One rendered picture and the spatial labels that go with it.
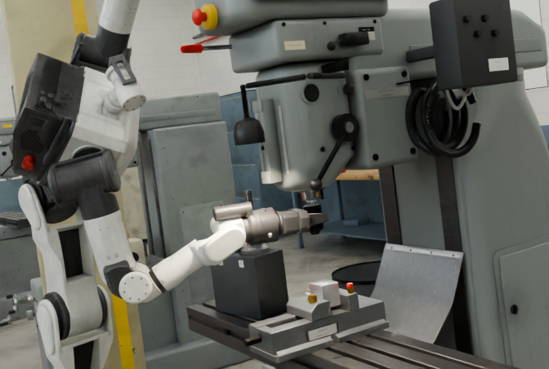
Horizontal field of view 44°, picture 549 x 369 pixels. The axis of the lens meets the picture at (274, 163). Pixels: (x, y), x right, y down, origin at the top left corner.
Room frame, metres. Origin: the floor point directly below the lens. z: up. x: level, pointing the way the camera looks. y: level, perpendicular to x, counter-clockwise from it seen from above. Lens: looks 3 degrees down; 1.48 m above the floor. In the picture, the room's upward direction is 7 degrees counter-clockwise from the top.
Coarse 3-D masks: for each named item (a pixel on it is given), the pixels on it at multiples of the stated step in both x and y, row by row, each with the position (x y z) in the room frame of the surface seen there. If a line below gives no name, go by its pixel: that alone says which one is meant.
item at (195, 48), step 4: (192, 44) 1.73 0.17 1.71; (196, 44) 1.73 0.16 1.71; (200, 44) 1.74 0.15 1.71; (184, 48) 1.71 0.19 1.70; (188, 48) 1.72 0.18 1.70; (192, 48) 1.72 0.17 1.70; (196, 48) 1.73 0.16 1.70; (200, 48) 1.73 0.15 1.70; (204, 48) 1.75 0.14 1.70; (208, 48) 1.75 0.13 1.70; (212, 48) 1.76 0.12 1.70; (216, 48) 1.77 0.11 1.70; (220, 48) 1.77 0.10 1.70; (224, 48) 1.78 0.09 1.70; (228, 48) 1.78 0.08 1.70; (184, 52) 1.72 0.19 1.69; (188, 52) 1.72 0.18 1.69; (192, 52) 1.73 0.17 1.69; (196, 52) 1.74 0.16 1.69; (200, 52) 1.74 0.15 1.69
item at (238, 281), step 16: (240, 256) 2.04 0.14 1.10; (256, 256) 2.00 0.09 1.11; (272, 256) 2.04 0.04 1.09; (224, 272) 2.10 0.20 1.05; (240, 272) 2.04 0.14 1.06; (256, 272) 1.99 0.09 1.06; (272, 272) 2.04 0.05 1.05; (224, 288) 2.11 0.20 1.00; (240, 288) 2.05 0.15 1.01; (256, 288) 2.00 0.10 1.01; (272, 288) 2.03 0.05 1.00; (224, 304) 2.12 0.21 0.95; (240, 304) 2.06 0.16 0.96; (256, 304) 2.00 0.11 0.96; (272, 304) 2.03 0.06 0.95
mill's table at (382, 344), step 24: (192, 312) 2.23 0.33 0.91; (216, 312) 2.14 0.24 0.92; (216, 336) 2.09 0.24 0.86; (240, 336) 1.97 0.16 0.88; (360, 336) 1.72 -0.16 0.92; (384, 336) 1.70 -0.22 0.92; (264, 360) 1.85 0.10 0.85; (288, 360) 1.73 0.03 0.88; (312, 360) 1.64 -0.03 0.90; (336, 360) 1.57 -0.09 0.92; (360, 360) 1.57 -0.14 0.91; (384, 360) 1.53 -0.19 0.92; (408, 360) 1.52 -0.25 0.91; (432, 360) 1.50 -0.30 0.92; (456, 360) 1.49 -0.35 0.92; (480, 360) 1.46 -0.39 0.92
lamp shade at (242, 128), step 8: (240, 120) 1.57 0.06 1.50; (248, 120) 1.56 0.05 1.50; (256, 120) 1.57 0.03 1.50; (240, 128) 1.55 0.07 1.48; (248, 128) 1.55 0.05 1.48; (256, 128) 1.55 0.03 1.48; (240, 136) 1.55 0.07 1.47; (248, 136) 1.55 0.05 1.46; (256, 136) 1.55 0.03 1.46; (264, 136) 1.57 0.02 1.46; (240, 144) 1.55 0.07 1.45
